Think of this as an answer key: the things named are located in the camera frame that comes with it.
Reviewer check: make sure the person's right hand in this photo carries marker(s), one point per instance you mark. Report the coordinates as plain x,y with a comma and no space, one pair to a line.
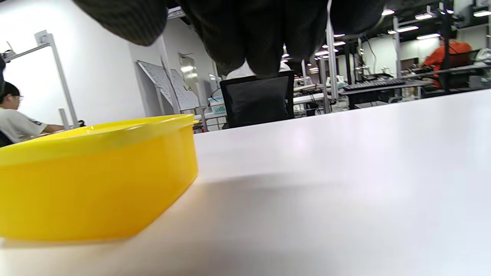
238,30

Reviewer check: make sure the leaning white boards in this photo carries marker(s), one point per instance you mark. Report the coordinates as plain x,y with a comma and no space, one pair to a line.
168,86

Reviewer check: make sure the black mesh office chair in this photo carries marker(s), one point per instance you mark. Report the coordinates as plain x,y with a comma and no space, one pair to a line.
257,101

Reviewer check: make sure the row of ceiling lights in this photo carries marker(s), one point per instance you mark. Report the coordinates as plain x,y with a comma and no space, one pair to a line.
406,28

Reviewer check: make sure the grey metal frame post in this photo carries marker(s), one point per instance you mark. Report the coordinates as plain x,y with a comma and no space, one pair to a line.
61,76

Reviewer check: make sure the dark grey desk top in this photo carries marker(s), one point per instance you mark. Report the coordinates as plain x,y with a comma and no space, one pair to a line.
383,92

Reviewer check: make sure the aluminium frame post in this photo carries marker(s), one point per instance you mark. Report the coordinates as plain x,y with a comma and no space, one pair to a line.
332,65

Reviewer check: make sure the yellow plastic food container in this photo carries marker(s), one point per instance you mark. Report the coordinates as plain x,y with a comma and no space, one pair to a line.
96,195

